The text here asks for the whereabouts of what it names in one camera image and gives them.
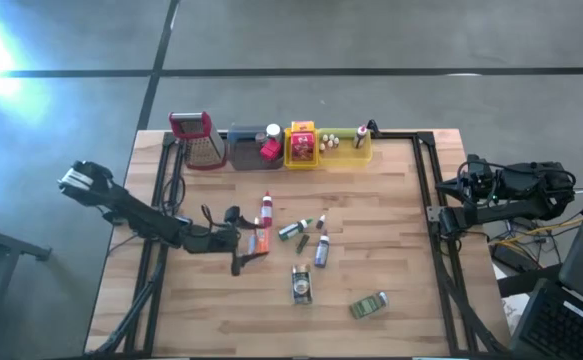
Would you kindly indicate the black metal table frame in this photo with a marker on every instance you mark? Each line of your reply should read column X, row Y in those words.
column 445, row 300

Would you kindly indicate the green food colouring bottle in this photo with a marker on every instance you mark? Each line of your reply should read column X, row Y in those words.
column 291, row 230

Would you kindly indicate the black dropper bottle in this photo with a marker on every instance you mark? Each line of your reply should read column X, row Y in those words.
column 320, row 222

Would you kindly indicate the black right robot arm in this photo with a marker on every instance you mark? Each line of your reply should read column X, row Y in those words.
column 521, row 210

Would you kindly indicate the yellow cereal box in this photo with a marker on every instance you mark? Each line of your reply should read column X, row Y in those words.
column 302, row 126

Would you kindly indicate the translucent yellow-green plastic bin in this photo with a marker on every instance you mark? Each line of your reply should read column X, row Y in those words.
column 351, row 157

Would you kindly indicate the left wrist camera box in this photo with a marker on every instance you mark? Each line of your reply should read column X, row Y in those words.
column 231, row 215

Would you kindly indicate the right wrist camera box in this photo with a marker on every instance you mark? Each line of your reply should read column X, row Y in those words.
column 477, row 165

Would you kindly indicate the yellow slotted plastic basket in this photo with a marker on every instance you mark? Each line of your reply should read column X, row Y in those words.
column 301, row 165

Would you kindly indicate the red cereal box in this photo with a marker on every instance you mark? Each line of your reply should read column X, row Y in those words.
column 303, row 147

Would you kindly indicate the metal frame clamp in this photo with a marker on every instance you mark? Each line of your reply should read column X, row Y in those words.
column 372, row 127

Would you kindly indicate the dark-label dropper bottle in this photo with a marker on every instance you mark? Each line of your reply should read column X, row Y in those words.
column 336, row 142

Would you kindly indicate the purple food colouring bottle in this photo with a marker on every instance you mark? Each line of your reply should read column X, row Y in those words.
column 322, row 252

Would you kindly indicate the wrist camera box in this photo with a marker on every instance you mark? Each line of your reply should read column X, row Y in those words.
column 231, row 215
column 477, row 165

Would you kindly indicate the small clear glass jar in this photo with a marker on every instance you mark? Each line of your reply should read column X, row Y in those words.
column 260, row 137

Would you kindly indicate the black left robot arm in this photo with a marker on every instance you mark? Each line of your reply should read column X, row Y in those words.
column 136, row 217

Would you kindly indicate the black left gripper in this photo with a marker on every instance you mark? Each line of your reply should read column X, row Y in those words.
column 211, row 240

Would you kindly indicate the white-lid spice jar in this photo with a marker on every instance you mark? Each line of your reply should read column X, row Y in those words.
column 273, row 131

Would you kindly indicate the red-tipped food colouring bottle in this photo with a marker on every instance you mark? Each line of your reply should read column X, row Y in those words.
column 267, row 210

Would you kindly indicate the black metal stand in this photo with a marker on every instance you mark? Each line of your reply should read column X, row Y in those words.
column 11, row 245

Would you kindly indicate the open black laptop keyboard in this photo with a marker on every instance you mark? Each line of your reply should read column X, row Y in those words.
column 561, row 325

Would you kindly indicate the grey plastic bin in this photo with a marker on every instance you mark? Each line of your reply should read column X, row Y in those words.
column 243, row 157

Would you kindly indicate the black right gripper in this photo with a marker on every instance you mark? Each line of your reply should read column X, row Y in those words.
column 476, row 185

